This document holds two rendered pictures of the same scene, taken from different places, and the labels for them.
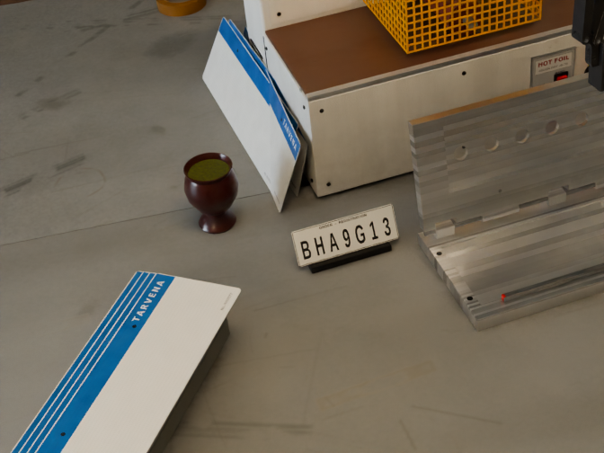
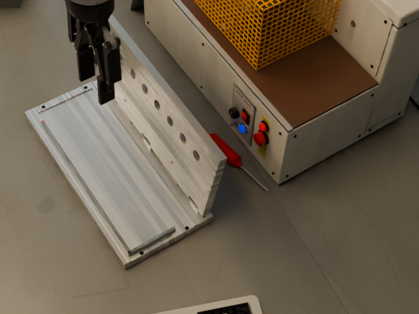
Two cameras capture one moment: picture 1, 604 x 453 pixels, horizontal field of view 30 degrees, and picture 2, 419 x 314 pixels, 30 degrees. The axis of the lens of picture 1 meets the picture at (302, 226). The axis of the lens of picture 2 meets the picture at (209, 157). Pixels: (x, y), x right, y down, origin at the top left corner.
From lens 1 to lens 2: 1.75 m
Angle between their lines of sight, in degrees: 47
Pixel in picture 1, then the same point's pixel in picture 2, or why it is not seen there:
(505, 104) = (136, 60)
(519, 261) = (83, 129)
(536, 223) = (123, 136)
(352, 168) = (157, 28)
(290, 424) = not seen: outside the picture
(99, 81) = not seen: outside the picture
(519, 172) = (135, 104)
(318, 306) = (43, 42)
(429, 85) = (188, 29)
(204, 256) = not seen: outside the picture
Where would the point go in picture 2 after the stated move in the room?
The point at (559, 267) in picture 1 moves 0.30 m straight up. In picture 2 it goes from (78, 151) to (60, 55)
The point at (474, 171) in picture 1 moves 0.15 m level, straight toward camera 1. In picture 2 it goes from (123, 76) to (52, 81)
